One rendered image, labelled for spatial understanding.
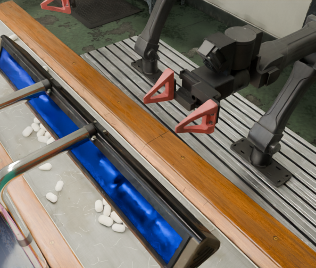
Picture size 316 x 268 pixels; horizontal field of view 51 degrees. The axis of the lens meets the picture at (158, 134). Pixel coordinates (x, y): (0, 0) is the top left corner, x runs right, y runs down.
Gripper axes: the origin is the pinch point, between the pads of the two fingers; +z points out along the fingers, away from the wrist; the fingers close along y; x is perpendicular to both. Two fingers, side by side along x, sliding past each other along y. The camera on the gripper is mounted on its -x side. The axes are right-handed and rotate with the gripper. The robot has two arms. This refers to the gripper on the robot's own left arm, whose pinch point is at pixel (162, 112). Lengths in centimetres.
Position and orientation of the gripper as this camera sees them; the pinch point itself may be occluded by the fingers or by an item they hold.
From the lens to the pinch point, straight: 59.8
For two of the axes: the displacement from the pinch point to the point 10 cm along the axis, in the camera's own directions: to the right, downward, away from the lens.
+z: -8.1, 4.2, -4.0
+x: 0.1, 7.0, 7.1
